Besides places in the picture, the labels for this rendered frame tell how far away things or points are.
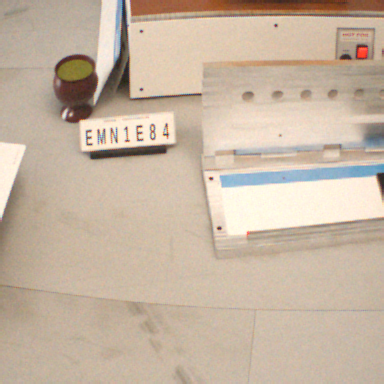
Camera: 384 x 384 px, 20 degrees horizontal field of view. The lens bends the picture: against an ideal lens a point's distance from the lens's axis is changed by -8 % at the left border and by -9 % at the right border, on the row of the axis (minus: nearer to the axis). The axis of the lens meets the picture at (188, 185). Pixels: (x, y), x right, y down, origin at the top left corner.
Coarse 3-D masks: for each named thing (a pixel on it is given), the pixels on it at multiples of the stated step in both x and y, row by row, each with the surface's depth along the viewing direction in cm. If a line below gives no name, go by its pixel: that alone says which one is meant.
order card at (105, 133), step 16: (80, 128) 193; (96, 128) 193; (112, 128) 194; (128, 128) 194; (144, 128) 194; (160, 128) 195; (80, 144) 194; (96, 144) 194; (112, 144) 195; (128, 144) 195; (144, 144) 195
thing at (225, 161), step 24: (336, 144) 193; (216, 168) 191; (240, 168) 191; (264, 168) 191; (288, 168) 191; (216, 192) 187; (216, 216) 184; (216, 240) 180; (240, 240) 180; (264, 240) 180; (288, 240) 180; (312, 240) 180; (336, 240) 181; (360, 240) 182
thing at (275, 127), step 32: (224, 64) 180; (256, 64) 180; (288, 64) 180; (320, 64) 181; (352, 64) 181; (224, 96) 183; (256, 96) 185; (288, 96) 185; (320, 96) 186; (352, 96) 186; (224, 128) 187; (256, 128) 187; (288, 128) 188; (320, 128) 189; (352, 128) 189
